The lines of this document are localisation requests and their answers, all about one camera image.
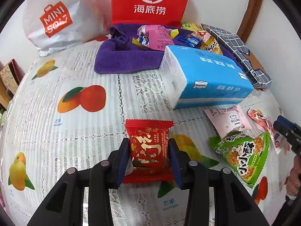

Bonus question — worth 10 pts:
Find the pink patterned candy packet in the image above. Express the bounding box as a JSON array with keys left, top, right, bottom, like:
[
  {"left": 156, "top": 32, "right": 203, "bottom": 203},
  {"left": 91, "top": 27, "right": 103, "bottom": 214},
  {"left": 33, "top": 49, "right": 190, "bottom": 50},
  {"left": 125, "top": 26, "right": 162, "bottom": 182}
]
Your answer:
[{"left": 247, "top": 108, "right": 290, "bottom": 155}]

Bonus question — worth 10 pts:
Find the green rice cracker bag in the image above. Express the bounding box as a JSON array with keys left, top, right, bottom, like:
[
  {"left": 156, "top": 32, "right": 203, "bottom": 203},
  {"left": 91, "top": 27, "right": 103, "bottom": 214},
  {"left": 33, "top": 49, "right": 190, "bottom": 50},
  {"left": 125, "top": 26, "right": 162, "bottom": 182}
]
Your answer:
[{"left": 209, "top": 131, "right": 270, "bottom": 188}]

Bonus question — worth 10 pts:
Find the pale pink pastry packet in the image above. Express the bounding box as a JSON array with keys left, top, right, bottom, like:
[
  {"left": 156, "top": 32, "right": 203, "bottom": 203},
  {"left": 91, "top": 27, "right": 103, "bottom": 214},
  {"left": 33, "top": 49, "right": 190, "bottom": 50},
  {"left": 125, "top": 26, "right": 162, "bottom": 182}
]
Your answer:
[{"left": 204, "top": 105, "right": 252, "bottom": 139}]

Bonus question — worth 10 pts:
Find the red candy packet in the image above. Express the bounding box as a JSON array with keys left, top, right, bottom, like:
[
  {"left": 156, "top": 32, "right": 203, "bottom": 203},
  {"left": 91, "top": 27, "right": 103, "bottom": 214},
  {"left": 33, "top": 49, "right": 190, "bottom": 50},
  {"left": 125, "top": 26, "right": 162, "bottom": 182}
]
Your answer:
[{"left": 123, "top": 119, "right": 173, "bottom": 184}]

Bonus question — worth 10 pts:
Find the blue tissue pack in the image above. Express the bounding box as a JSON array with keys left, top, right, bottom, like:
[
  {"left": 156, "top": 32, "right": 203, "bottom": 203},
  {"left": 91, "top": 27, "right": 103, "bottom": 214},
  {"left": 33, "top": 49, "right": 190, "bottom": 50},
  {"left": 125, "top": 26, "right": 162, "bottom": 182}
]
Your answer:
[{"left": 159, "top": 45, "right": 254, "bottom": 109}]

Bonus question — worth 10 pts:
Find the yellow orange snack packet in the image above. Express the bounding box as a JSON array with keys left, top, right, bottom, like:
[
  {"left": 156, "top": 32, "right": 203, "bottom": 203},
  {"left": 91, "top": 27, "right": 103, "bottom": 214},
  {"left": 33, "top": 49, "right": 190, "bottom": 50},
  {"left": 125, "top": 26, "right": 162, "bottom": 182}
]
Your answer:
[{"left": 192, "top": 31, "right": 223, "bottom": 55}]

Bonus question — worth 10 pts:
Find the small blue snack packet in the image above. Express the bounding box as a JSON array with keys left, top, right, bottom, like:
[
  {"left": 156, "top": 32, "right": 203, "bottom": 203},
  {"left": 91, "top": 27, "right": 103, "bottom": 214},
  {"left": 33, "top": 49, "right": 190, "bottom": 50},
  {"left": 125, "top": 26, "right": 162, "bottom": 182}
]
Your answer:
[{"left": 178, "top": 35, "right": 203, "bottom": 48}]

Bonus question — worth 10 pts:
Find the pink snack bag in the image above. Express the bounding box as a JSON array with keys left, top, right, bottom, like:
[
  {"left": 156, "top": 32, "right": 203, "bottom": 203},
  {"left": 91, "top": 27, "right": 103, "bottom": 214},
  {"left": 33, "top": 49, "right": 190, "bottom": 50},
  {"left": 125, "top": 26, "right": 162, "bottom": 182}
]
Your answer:
[{"left": 132, "top": 25, "right": 174, "bottom": 51}]

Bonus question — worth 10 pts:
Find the person's right hand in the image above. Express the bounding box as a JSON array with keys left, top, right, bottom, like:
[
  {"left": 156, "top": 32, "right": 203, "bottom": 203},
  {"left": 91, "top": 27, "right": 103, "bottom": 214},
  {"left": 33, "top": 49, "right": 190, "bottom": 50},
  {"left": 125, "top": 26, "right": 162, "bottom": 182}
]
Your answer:
[{"left": 286, "top": 155, "right": 300, "bottom": 196}]

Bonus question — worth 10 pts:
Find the grey checked star cloth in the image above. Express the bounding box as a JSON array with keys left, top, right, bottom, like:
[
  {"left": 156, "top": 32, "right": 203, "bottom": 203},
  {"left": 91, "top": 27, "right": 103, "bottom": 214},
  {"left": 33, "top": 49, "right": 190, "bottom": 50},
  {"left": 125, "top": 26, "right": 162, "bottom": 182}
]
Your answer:
[{"left": 201, "top": 24, "right": 272, "bottom": 89}]

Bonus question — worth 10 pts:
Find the patterned brown box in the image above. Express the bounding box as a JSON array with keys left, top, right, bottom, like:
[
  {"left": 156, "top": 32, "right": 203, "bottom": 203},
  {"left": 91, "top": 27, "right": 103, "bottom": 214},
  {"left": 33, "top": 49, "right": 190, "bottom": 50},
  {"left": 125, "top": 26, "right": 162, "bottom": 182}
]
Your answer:
[{"left": 1, "top": 59, "right": 24, "bottom": 95}]

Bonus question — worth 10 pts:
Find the yellow-green snack bag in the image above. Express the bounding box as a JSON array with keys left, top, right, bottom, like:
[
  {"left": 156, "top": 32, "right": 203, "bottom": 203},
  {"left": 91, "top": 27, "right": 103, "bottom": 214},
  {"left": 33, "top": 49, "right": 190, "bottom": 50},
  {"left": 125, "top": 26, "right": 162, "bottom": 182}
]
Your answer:
[{"left": 181, "top": 21, "right": 206, "bottom": 32}]

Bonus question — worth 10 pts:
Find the purple towel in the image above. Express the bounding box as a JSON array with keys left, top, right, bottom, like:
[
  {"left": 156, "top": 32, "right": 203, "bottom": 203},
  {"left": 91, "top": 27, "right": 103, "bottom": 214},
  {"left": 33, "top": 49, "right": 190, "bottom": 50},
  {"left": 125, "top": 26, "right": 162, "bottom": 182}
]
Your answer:
[{"left": 94, "top": 23, "right": 243, "bottom": 75}]

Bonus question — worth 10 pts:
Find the white Miniso plastic bag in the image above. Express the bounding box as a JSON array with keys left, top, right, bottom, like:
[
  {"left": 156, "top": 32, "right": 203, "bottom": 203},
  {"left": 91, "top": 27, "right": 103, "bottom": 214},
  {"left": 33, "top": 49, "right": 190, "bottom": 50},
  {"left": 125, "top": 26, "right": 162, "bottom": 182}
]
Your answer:
[{"left": 23, "top": 0, "right": 111, "bottom": 57}]

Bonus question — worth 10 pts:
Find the red Hi paper bag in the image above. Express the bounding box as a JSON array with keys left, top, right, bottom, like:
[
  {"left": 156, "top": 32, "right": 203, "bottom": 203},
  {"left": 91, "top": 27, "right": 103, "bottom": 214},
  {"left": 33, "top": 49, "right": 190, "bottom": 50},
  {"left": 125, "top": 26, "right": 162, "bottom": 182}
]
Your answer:
[{"left": 112, "top": 0, "right": 188, "bottom": 27}]

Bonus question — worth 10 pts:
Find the wooden door frame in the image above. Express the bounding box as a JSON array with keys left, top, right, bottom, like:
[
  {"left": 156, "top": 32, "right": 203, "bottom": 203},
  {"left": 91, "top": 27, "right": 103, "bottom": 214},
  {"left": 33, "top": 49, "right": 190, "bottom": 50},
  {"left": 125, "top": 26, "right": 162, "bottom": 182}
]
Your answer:
[{"left": 237, "top": 0, "right": 263, "bottom": 42}]

